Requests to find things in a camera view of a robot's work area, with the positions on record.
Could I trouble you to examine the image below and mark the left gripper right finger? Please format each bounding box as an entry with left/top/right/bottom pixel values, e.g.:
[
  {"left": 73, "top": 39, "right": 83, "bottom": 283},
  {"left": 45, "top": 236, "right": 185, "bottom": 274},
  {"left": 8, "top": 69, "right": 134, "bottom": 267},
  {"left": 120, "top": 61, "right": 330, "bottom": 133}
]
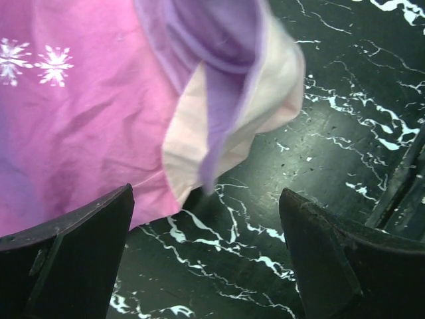
[{"left": 279, "top": 188, "right": 424, "bottom": 319}]

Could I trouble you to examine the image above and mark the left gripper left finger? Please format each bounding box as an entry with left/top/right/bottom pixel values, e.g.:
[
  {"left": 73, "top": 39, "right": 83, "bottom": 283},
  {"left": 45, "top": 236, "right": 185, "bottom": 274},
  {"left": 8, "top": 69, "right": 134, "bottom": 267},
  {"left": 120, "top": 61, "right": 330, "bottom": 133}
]
[{"left": 1, "top": 185, "right": 134, "bottom": 319}]

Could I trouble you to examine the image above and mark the pink purple printed pillowcase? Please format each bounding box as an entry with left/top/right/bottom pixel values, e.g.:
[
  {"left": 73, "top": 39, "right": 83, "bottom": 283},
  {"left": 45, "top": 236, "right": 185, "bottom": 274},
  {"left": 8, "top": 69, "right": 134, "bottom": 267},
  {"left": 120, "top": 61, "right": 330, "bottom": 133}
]
[{"left": 1, "top": 1, "right": 305, "bottom": 235}]

